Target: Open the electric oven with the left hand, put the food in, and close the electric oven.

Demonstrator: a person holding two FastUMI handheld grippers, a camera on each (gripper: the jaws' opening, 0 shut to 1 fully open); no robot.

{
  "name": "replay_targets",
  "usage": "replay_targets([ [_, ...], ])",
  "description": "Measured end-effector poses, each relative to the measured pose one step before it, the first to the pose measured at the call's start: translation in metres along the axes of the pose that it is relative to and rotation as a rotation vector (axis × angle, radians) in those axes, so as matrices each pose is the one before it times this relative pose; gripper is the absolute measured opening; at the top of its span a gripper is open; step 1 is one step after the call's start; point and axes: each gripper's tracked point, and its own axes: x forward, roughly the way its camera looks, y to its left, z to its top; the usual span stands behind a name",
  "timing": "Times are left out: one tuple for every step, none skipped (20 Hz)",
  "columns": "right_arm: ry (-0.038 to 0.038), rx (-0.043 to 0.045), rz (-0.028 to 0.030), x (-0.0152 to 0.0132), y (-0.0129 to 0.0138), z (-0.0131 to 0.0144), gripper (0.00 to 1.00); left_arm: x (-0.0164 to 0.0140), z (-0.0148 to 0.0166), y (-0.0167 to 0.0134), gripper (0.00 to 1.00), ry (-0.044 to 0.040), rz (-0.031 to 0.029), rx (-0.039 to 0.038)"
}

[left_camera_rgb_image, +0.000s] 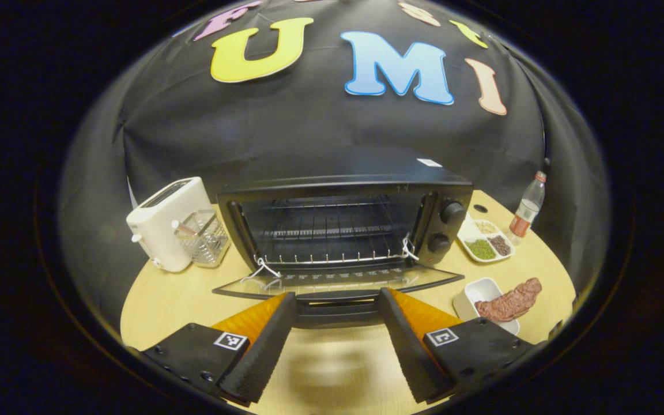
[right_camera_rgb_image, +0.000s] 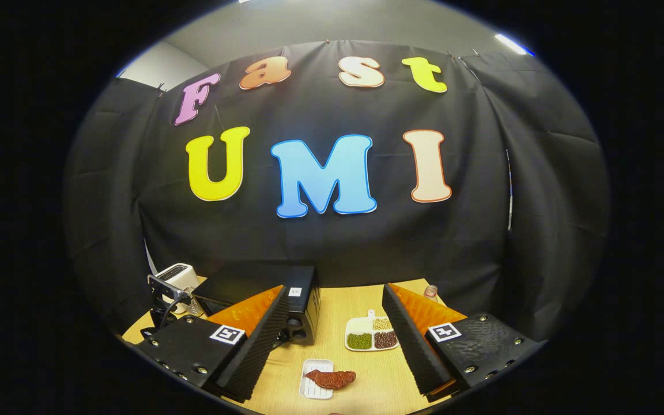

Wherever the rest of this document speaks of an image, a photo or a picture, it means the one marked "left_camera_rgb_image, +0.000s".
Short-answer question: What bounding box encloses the red-brown meat strip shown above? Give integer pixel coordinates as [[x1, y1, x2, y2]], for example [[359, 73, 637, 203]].
[[475, 277, 542, 322]]

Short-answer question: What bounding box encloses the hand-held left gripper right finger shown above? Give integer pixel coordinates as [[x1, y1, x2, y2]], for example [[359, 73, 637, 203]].
[[378, 288, 537, 404]]

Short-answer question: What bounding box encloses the black electric oven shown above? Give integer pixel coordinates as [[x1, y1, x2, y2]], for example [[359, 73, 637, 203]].
[[212, 173, 475, 329]]

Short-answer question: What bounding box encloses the white divided bean plate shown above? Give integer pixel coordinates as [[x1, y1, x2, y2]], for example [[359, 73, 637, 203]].
[[458, 214, 516, 263]]

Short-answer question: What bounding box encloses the white toaster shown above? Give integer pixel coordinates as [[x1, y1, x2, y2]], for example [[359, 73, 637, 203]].
[[126, 177, 212, 273]]

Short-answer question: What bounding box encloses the white rectangular dish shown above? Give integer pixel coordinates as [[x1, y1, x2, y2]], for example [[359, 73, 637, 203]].
[[453, 277, 521, 336]]

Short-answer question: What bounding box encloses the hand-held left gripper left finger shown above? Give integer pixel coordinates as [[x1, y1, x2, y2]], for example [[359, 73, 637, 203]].
[[139, 292, 298, 404]]

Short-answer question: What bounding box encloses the clear bottle with red label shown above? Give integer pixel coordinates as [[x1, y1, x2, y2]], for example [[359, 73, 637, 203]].
[[508, 171, 547, 238]]

